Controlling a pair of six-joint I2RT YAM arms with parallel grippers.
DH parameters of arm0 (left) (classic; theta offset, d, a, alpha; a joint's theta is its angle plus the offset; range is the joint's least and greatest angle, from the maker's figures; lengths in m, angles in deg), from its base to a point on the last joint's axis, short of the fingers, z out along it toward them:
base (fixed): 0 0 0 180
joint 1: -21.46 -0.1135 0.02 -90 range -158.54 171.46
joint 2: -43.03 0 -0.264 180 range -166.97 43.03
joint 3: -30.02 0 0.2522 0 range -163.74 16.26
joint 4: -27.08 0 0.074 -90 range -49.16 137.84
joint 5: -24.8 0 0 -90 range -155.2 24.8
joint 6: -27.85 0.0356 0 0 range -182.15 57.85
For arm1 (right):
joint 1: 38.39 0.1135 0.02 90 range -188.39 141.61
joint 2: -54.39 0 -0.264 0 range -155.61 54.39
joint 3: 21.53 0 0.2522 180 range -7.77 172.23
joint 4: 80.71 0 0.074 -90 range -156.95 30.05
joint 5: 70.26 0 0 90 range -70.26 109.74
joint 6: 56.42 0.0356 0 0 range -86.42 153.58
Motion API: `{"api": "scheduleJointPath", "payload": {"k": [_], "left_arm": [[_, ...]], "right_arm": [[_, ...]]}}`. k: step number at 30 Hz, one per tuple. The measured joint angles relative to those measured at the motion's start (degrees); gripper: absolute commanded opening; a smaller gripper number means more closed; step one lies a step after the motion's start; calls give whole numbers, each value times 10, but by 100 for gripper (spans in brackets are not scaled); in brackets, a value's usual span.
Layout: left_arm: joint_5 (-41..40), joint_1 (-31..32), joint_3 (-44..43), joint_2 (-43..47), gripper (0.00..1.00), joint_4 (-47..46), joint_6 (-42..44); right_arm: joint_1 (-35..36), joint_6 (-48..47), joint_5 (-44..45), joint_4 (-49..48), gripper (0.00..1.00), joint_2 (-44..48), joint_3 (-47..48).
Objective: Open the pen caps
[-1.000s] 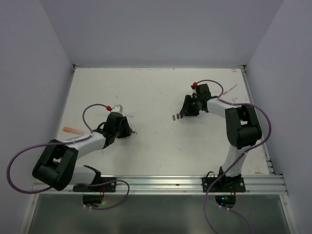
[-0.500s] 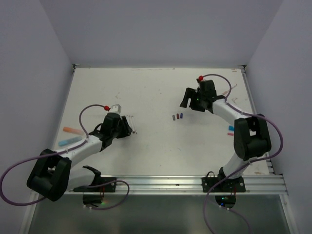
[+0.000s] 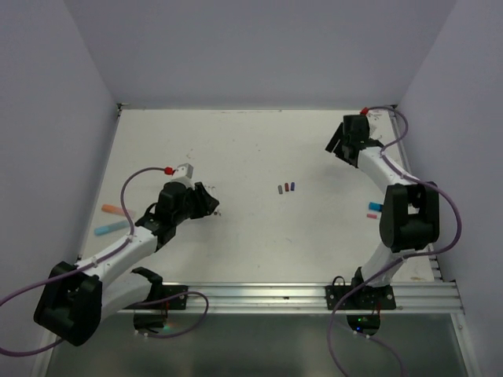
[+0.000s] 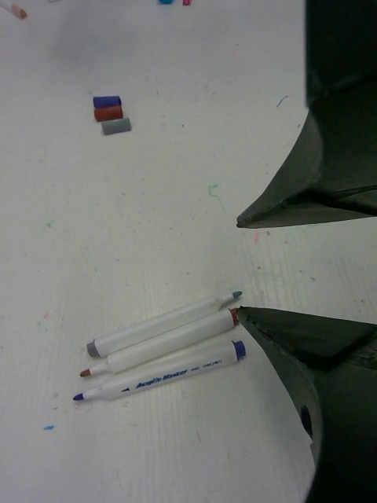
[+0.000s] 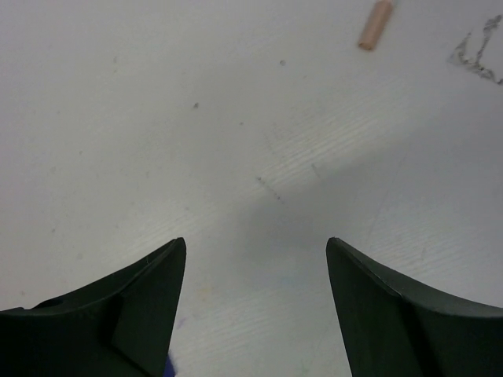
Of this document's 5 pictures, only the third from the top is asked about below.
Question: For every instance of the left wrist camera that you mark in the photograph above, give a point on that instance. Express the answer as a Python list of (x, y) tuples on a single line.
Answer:
[(184, 170)]

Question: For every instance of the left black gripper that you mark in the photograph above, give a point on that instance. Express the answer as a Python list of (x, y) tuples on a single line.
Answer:
[(205, 203)]

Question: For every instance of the aluminium frame rail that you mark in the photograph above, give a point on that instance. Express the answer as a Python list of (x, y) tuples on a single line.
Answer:
[(276, 298)]

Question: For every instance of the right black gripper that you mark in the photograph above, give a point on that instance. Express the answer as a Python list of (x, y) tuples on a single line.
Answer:
[(338, 137)]

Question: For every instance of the light blue highlighter marker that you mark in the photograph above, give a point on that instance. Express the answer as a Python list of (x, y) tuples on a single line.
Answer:
[(113, 227)]

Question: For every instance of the orange highlighter marker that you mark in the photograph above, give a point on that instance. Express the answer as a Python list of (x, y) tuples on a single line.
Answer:
[(119, 211)]

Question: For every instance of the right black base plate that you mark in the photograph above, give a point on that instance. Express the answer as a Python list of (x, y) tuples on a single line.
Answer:
[(367, 298)]

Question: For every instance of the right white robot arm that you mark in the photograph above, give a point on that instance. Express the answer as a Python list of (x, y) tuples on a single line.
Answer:
[(409, 215)]

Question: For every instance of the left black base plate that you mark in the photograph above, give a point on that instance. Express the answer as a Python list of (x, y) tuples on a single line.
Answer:
[(167, 297)]

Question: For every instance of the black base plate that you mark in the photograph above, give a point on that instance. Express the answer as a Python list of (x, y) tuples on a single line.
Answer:
[(367, 298), (167, 297)]

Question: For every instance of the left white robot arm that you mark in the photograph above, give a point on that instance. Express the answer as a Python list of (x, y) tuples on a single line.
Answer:
[(79, 297)]

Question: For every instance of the blue black highlighter marker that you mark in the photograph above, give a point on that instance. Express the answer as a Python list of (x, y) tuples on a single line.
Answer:
[(375, 207)]

